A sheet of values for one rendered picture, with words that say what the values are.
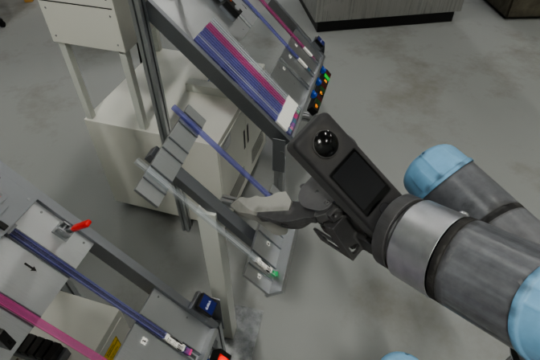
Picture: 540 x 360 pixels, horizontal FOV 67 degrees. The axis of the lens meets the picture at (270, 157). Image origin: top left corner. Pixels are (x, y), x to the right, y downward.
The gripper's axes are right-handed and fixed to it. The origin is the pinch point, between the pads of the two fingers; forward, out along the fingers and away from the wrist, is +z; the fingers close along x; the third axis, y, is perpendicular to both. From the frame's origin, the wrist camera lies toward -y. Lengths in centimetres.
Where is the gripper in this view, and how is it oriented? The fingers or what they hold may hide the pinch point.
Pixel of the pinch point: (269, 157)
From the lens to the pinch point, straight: 51.2
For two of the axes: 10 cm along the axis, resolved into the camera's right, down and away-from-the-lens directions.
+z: -5.8, -2.8, 7.6
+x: 6.7, -6.9, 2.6
